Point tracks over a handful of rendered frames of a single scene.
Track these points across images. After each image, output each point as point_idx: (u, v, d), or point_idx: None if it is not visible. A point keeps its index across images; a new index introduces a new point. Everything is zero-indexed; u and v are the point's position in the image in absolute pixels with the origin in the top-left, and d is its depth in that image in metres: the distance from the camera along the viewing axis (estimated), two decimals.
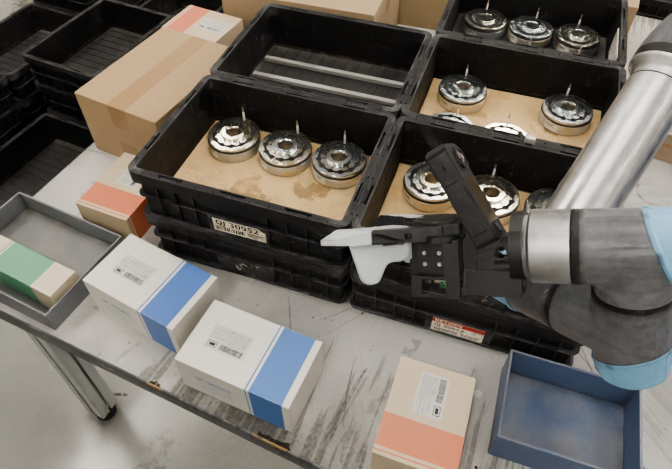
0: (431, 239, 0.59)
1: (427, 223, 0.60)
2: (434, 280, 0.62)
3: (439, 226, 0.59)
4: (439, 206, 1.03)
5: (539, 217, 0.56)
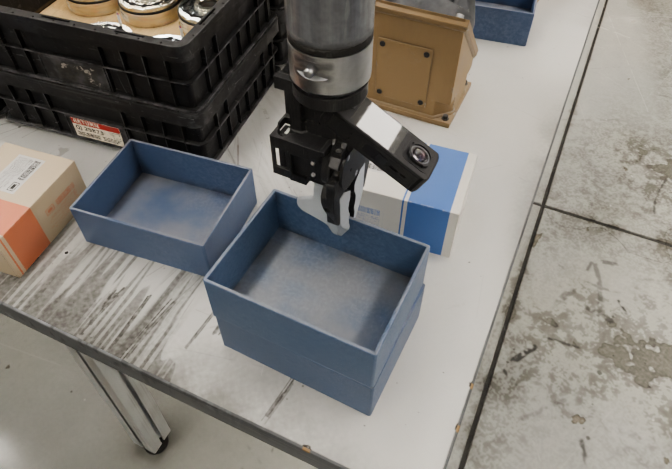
0: None
1: None
2: None
3: None
4: (93, 7, 0.96)
5: (371, 59, 0.52)
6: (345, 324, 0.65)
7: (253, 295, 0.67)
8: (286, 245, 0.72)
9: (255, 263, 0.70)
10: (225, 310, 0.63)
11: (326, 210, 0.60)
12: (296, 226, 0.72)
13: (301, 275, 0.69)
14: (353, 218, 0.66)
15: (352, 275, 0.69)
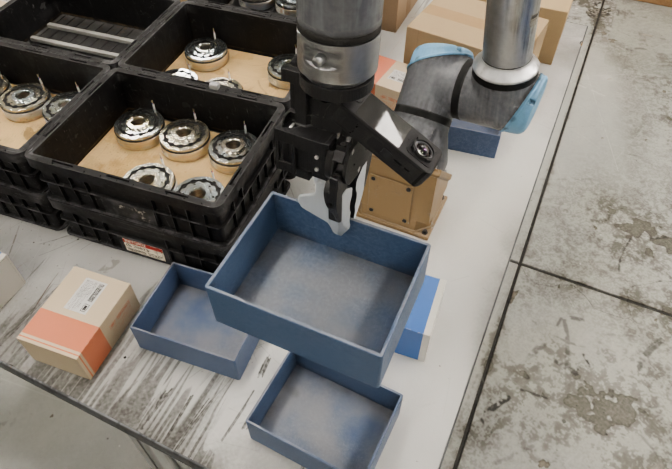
0: None
1: None
2: None
3: None
4: (139, 144, 1.19)
5: (378, 53, 0.53)
6: (349, 325, 0.65)
7: (254, 299, 0.67)
8: (286, 247, 0.72)
9: (255, 266, 0.70)
10: (228, 315, 0.63)
11: (328, 205, 0.60)
12: (295, 228, 0.72)
13: (302, 277, 0.69)
14: (353, 219, 0.66)
15: (353, 275, 0.69)
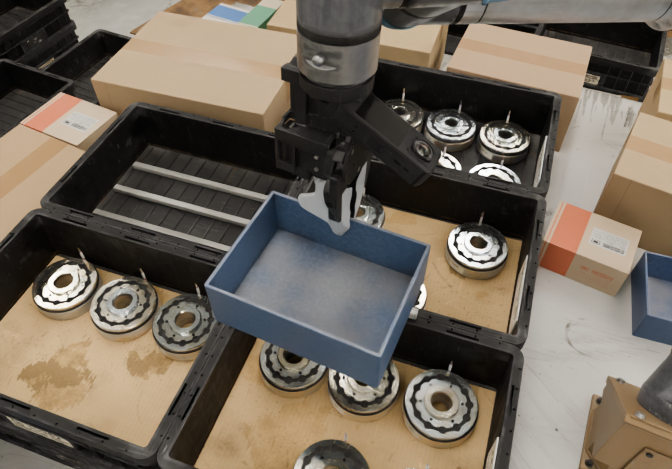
0: None
1: None
2: None
3: None
4: (299, 393, 0.82)
5: (377, 52, 0.53)
6: (348, 325, 0.65)
7: (254, 298, 0.67)
8: (286, 247, 0.72)
9: (255, 265, 0.70)
10: (227, 314, 0.63)
11: (328, 205, 0.60)
12: (295, 228, 0.72)
13: (301, 277, 0.69)
14: (353, 219, 0.66)
15: (353, 275, 0.69)
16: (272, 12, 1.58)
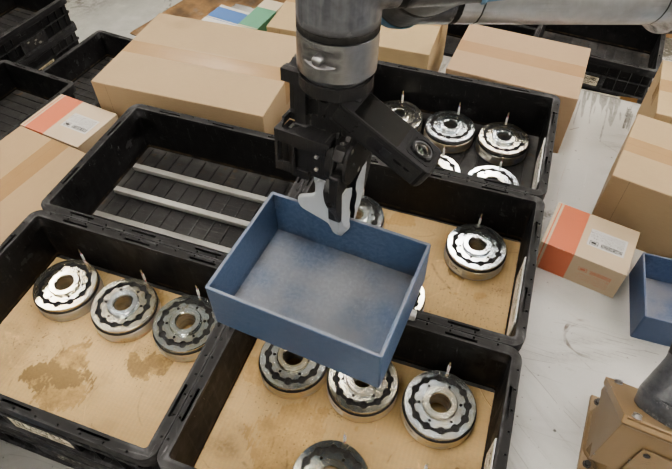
0: None
1: None
2: None
3: None
4: (298, 394, 0.83)
5: (377, 52, 0.53)
6: (349, 325, 0.65)
7: (255, 299, 0.67)
8: (286, 247, 0.72)
9: (255, 266, 0.70)
10: (228, 316, 0.63)
11: (328, 205, 0.60)
12: (295, 228, 0.72)
13: (302, 277, 0.69)
14: (353, 219, 0.66)
15: (354, 275, 0.69)
16: (271, 14, 1.58)
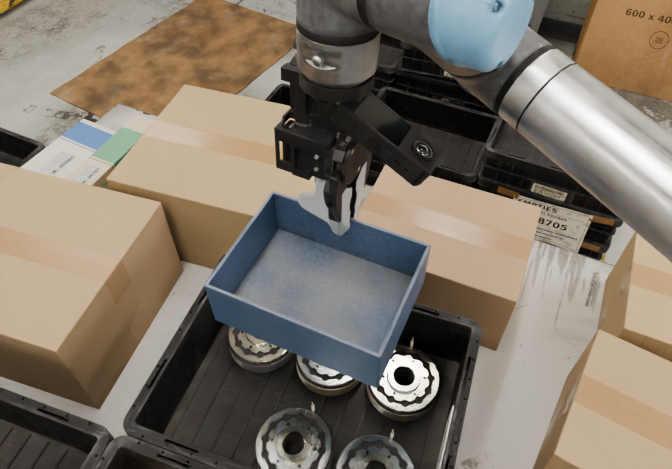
0: None
1: None
2: None
3: None
4: None
5: (377, 52, 0.53)
6: (348, 325, 0.65)
7: (254, 298, 0.67)
8: (286, 247, 0.72)
9: (255, 265, 0.70)
10: (227, 314, 0.63)
11: (328, 205, 0.60)
12: (295, 228, 0.72)
13: (301, 277, 0.69)
14: (353, 219, 0.66)
15: (353, 275, 0.69)
16: (138, 139, 1.23)
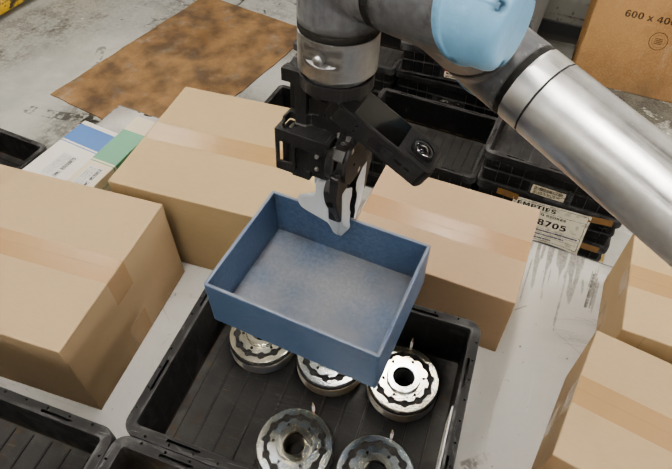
0: None
1: None
2: None
3: None
4: None
5: (378, 52, 0.53)
6: (347, 325, 0.65)
7: (253, 297, 0.67)
8: (286, 247, 0.72)
9: (255, 265, 0.70)
10: (226, 313, 0.63)
11: (328, 205, 0.60)
12: (295, 228, 0.72)
13: (301, 276, 0.69)
14: (353, 219, 0.66)
15: (353, 275, 0.69)
16: (139, 141, 1.24)
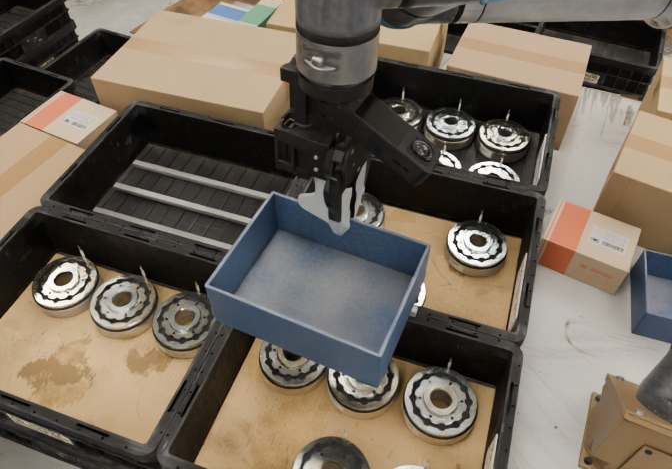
0: None
1: None
2: None
3: None
4: (298, 390, 0.83)
5: (377, 52, 0.53)
6: (348, 325, 0.65)
7: (254, 298, 0.67)
8: (286, 247, 0.72)
9: (255, 266, 0.70)
10: (227, 315, 0.63)
11: (328, 205, 0.60)
12: (295, 228, 0.72)
13: (302, 277, 0.69)
14: (353, 219, 0.66)
15: (353, 275, 0.69)
16: (272, 11, 1.58)
